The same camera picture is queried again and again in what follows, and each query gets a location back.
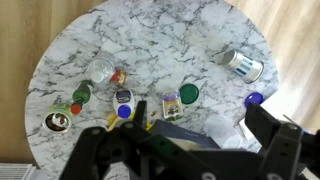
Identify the green round lid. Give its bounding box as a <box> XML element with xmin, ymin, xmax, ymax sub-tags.
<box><xmin>178</xmin><ymin>83</ymin><xmax>200</xmax><ymax>105</ymax></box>

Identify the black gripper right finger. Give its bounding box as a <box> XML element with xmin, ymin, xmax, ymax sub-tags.
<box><xmin>245</xmin><ymin>101</ymin><xmax>305</xmax><ymax>180</ymax></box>

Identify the green glass bottle red cap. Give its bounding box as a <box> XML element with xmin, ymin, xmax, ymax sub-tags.
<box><xmin>70</xmin><ymin>79</ymin><xmax>95</xmax><ymax>116</ymax></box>

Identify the yellow flat package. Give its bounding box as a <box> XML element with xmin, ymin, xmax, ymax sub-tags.
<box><xmin>105</xmin><ymin>111</ymin><xmax>154</xmax><ymax>132</ymax></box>

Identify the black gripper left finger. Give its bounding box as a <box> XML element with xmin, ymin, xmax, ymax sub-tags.
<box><xmin>59</xmin><ymin>99</ymin><xmax>201</xmax><ymax>180</ymax></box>

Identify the small beige wooden piece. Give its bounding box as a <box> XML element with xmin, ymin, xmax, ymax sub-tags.
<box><xmin>105</xmin><ymin>111</ymin><xmax>118</xmax><ymax>129</ymax></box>

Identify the white bottle blue cap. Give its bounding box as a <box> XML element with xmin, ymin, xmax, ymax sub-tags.
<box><xmin>112</xmin><ymin>88</ymin><xmax>136</xmax><ymax>120</ymax></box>

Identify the white paper napkin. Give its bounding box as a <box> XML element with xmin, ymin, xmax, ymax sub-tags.
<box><xmin>238</xmin><ymin>93</ymin><xmax>303</xmax><ymax>141</ymax></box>

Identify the clear plastic water bottle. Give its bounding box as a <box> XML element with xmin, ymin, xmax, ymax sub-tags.
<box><xmin>87</xmin><ymin>56</ymin><xmax>128</xmax><ymax>85</ymax></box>

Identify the green tin can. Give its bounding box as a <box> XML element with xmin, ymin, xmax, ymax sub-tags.
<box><xmin>42</xmin><ymin>102</ymin><xmax>75</xmax><ymax>134</ymax></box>

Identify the small clear jar purple lid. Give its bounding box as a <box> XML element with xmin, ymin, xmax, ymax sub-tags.
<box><xmin>161</xmin><ymin>90</ymin><xmax>184</xmax><ymax>122</ymax></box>

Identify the blue round lid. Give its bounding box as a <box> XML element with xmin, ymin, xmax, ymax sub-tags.
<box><xmin>243</xmin><ymin>91</ymin><xmax>265</xmax><ymax>108</ymax></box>

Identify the navy blue cardboard box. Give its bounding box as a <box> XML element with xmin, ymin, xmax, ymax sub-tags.
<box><xmin>148</xmin><ymin>119</ymin><xmax>221</xmax><ymax>151</ymax></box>

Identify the silver cup with blue stripes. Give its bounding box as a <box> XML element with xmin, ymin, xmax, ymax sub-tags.
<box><xmin>221</xmin><ymin>49</ymin><xmax>265</xmax><ymax>84</ymax></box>

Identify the white floor vent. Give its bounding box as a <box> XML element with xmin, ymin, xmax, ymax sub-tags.
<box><xmin>0</xmin><ymin>163</ymin><xmax>35</xmax><ymax>180</ymax></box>

